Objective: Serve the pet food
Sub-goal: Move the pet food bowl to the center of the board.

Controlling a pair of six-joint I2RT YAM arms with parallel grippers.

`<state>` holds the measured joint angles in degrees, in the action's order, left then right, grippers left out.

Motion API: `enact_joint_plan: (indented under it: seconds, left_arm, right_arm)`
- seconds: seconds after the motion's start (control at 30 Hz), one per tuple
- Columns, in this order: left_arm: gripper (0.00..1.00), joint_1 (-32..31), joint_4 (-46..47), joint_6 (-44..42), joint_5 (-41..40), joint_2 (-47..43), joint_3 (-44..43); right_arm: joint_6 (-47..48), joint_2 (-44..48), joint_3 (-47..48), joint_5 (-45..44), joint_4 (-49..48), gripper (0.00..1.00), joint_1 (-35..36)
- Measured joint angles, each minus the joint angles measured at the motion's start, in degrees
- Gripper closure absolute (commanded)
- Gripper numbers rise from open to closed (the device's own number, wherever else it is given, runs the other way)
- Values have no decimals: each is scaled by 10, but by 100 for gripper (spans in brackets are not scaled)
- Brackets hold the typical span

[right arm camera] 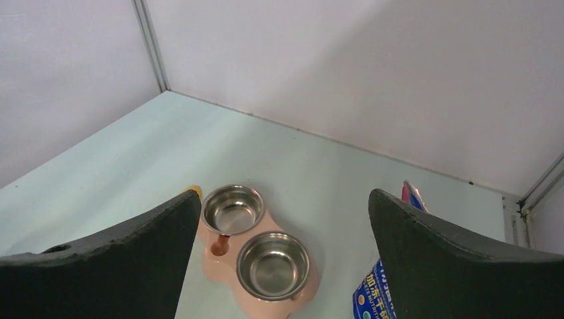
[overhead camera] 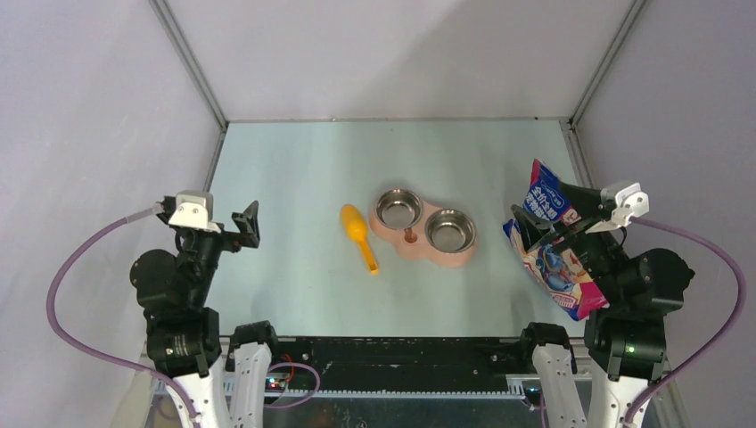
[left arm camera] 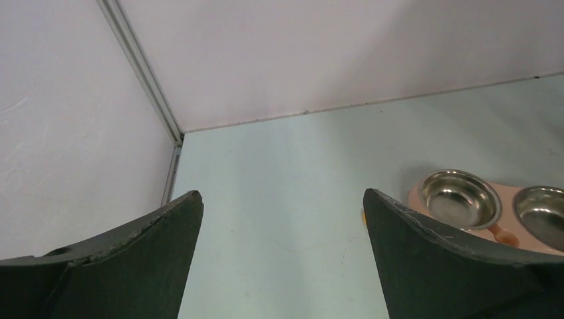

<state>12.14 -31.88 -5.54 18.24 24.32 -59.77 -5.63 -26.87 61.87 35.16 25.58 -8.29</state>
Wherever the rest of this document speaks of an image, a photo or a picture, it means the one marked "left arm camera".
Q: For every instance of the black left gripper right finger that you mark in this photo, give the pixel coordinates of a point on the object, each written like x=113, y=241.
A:
x=428, y=269

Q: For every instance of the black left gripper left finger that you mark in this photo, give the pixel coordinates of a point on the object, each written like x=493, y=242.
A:
x=136, y=270

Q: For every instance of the pink double pet feeder base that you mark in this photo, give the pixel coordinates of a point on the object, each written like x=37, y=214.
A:
x=507, y=230

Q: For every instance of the left steel bowl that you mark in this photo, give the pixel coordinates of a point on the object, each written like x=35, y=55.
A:
x=460, y=199

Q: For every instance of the steel bowl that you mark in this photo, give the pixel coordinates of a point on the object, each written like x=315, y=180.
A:
x=460, y=199
x=539, y=209

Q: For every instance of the right steel bowl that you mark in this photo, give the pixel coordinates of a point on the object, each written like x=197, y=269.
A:
x=539, y=209

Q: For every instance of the aluminium corner post left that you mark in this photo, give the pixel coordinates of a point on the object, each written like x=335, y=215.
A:
x=120, y=25

